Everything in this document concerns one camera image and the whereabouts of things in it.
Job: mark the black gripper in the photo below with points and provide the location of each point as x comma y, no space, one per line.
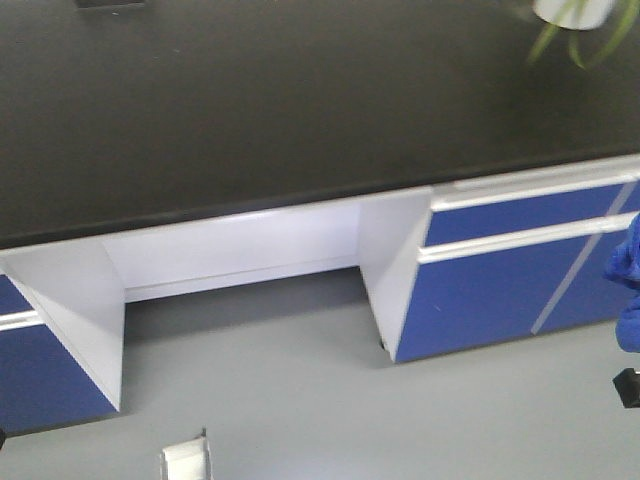
626,384

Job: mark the blue right cabinet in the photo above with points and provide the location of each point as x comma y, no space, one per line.
482,261

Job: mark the blue cabinet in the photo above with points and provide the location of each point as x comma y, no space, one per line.
62,335
482,261

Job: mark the green potted plant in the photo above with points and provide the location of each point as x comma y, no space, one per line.
578,17

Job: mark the white knee-space panel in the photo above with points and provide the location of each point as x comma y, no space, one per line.
235,250

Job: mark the blue left cabinet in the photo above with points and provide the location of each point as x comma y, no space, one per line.
62,335

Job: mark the black power socket box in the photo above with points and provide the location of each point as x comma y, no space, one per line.
89,4

